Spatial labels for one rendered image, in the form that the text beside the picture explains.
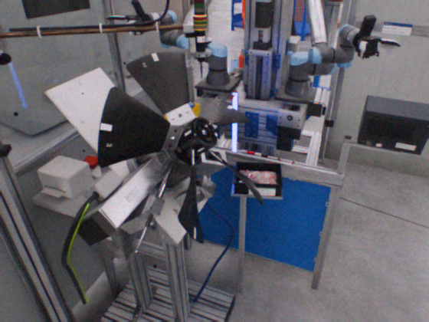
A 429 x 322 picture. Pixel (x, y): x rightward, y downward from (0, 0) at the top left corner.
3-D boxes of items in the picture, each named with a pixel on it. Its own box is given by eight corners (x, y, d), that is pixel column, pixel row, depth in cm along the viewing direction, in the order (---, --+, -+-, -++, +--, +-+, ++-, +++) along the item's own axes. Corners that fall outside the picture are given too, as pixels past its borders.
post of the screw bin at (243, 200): (237, 292, 194) (240, 186, 153) (237, 287, 196) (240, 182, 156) (242, 292, 194) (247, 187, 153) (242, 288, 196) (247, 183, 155)
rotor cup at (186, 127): (185, 172, 115) (210, 159, 108) (158, 140, 112) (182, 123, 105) (202, 152, 126) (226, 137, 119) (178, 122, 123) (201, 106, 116)
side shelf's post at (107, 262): (112, 298, 188) (79, 186, 146) (116, 292, 191) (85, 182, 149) (118, 300, 187) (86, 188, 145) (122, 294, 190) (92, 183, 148)
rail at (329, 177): (174, 152, 181) (173, 139, 177) (178, 149, 185) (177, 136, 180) (341, 189, 156) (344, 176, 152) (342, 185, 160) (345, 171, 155)
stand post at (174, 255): (175, 333, 172) (156, 203, 126) (184, 317, 180) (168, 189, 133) (183, 335, 171) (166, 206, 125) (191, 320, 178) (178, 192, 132)
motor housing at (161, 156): (159, 202, 120) (182, 191, 113) (118, 154, 115) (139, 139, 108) (188, 168, 139) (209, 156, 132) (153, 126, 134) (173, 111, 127)
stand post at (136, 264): (139, 317, 179) (96, 139, 120) (148, 303, 186) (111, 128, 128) (145, 320, 177) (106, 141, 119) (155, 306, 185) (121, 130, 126)
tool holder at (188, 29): (185, 58, 105) (184, 27, 100) (183, 52, 111) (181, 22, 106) (213, 57, 107) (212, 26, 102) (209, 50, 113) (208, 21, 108)
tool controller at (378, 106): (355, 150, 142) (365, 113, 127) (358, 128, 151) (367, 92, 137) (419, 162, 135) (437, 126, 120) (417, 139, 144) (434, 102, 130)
